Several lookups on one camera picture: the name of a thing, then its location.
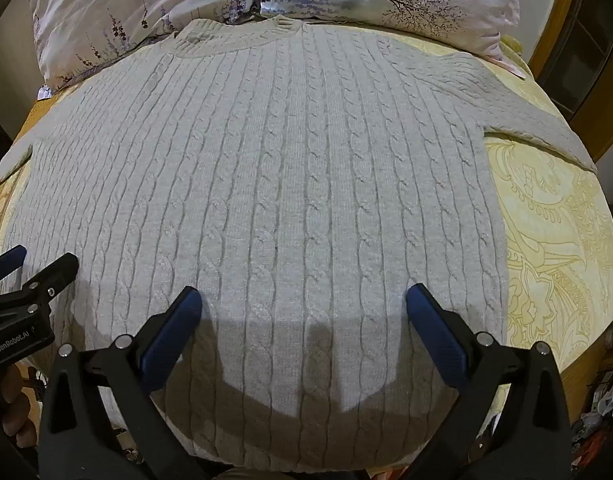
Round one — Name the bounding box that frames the yellow patterned bed sheet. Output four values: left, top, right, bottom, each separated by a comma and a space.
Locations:
0, 25, 613, 421

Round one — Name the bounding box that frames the white purple-sprig floral pillow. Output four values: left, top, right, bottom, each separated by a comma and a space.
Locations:
29, 0, 267, 95

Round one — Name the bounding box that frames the pile of small clutter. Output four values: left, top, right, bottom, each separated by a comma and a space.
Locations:
571, 330, 613, 480

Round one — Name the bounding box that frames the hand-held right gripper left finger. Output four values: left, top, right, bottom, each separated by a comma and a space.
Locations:
39, 286, 207, 480

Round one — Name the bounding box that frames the person's left hand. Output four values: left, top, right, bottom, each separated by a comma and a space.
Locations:
0, 360, 40, 446

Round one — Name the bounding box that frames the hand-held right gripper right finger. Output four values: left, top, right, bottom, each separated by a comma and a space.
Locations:
405, 284, 572, 480

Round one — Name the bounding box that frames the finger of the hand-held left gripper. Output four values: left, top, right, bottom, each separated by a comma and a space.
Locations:
0, 245, 27, 285
0, 253, 80, 328

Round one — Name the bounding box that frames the cream cable-knit sweater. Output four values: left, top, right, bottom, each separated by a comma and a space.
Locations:
0, 16, 598, 473

